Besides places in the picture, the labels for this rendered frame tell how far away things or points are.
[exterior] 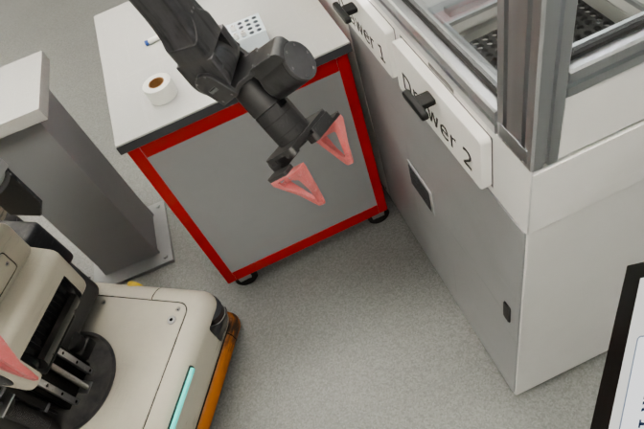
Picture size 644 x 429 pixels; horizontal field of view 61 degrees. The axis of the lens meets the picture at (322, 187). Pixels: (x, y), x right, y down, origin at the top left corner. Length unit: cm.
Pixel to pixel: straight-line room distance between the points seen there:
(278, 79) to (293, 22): 69
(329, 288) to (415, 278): 27
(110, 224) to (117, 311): 37
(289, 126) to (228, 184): 70
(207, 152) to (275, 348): 67
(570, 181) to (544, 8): 31
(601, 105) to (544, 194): 14
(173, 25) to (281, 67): 14
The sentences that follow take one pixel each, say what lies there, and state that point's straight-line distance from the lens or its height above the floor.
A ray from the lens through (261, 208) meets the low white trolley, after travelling 157.
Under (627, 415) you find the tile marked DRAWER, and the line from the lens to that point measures 57.
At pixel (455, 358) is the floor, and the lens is 163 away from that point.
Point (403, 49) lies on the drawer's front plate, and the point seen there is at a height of 93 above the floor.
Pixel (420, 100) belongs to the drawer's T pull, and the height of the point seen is 91.
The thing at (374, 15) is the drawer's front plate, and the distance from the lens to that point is 106.
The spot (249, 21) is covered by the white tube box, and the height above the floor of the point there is 80.
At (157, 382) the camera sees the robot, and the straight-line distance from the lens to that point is 152.
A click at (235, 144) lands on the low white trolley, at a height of 61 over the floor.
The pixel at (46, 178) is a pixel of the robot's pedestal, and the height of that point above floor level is 52.
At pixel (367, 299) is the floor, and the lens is 174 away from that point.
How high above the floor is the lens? 152
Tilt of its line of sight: 49 degrees down
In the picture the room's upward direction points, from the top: 22 degrees counter-clockwise
